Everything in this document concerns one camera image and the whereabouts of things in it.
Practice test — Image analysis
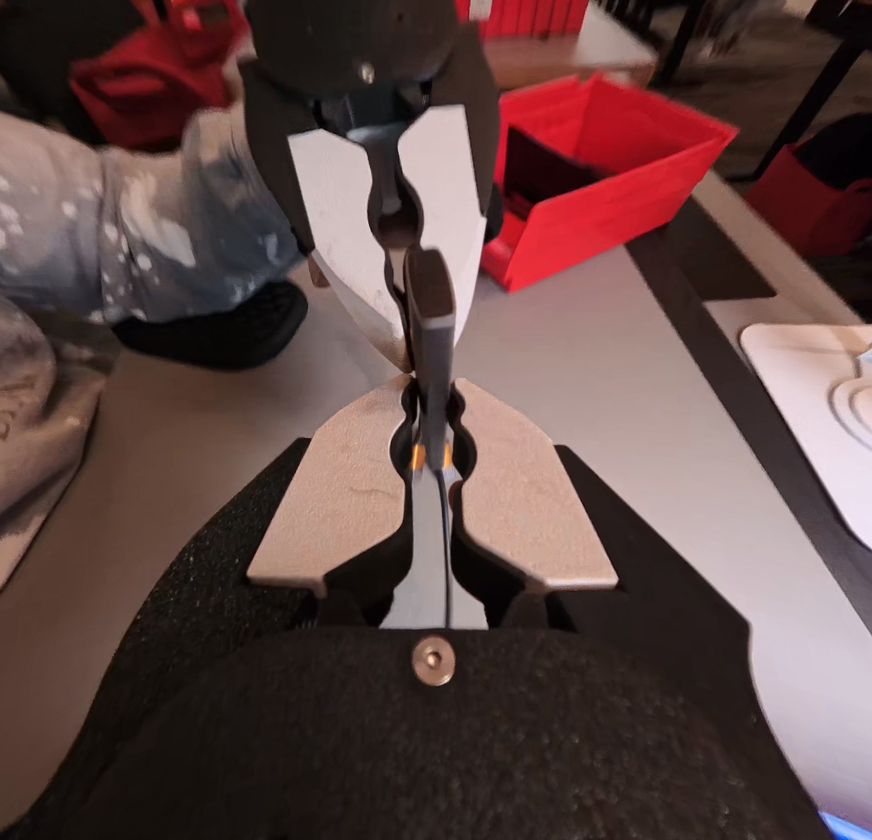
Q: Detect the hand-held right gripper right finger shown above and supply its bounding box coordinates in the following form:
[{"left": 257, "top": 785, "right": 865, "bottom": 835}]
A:
[{"left": 450, "top": 377, "right": 621, "bottom": 626}]

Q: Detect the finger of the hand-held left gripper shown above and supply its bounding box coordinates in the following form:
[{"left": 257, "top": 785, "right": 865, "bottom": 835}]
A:
[
  {"left": 397, "top": 104, "right": 489, "bottom": 342},
  {"left": 288, "top": 129, "right": 415, "bottom": 372}
]

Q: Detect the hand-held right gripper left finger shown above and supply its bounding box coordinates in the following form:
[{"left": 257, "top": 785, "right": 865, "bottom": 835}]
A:
[{"left": 247, "top": 375, "right": 418, "bottom": 623}]

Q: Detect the short grey usb adapter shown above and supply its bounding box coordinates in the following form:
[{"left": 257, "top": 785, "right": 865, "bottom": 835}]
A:
[{"left": 404, "top": 246, "right": 456, "bottom": 449}]

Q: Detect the red plastic bin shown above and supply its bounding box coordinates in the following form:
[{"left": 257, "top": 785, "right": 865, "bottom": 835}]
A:
[{"left": 480, "top": 70, "right": 740, "bottom": 292}]

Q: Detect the person's left forearm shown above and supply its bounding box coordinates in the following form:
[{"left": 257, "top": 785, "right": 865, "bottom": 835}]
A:
[{"left": 0, "top": 108, "right": 307, "bottom": 326}]

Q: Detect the black bin divider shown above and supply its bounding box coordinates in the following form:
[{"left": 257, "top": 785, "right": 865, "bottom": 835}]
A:
[{"left": 504, "top": 128, "right": 614, "bottom": 221}]

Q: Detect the black mesh cushion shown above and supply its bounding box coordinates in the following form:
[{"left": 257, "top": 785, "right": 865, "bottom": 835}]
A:
[{"left": 112, "top": 282, "right": 309, "bottom": 371}]

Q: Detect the long red ribbed bin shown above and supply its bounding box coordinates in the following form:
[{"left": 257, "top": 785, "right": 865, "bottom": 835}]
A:
[{"left": 450, "top": 0, "right": 600, "bottom": 37}]

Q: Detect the red tote bag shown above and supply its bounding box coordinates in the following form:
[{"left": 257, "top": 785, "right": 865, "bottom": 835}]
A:
[{"left": 68, "top": 0, "right": 249, "bottom": 153}]

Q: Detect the black-legged desk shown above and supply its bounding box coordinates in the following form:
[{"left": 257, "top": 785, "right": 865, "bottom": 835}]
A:
[{"left": 749, "top": 0, "right": 872, "bottom": 180}]

